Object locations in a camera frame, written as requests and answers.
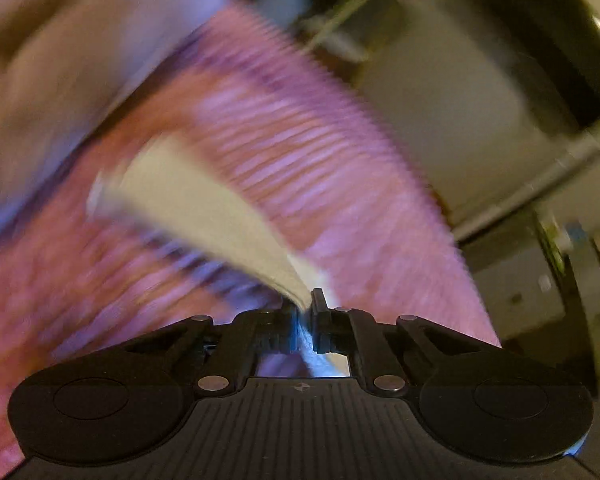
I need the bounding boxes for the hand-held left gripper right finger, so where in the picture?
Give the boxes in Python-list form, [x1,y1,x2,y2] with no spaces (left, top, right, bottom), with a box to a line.
[311,288,487,396]

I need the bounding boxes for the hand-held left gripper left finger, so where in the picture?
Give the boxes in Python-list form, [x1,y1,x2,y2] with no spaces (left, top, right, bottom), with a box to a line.
[125,297,303,397]

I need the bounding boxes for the white ribbed socks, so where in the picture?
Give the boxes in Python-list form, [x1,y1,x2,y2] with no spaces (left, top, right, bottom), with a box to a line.
[86,135,353,378]

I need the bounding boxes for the pink ribbed blanket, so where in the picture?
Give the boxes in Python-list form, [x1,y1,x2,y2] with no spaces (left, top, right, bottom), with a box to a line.
[0,0,503,480]

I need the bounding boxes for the white drawer cabinet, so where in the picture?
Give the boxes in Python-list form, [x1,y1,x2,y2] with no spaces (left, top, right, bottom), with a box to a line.
[460,215,600,356]

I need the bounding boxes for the green packet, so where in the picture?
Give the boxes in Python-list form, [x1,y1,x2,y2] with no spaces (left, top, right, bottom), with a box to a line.
[542,222,567,273]

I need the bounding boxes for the beige cloth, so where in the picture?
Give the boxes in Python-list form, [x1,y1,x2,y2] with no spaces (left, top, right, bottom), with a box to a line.
[0,0,241,241]

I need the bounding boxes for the grey wall shelf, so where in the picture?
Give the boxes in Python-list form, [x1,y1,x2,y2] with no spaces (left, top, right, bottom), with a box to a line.
[450,132,600,243]

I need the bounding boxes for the wooden frame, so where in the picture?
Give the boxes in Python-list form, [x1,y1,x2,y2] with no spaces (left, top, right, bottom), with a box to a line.
[295,0,386,63]

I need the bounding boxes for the black wall television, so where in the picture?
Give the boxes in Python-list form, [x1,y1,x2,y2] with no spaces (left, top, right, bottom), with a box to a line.
[460,0,600,131]

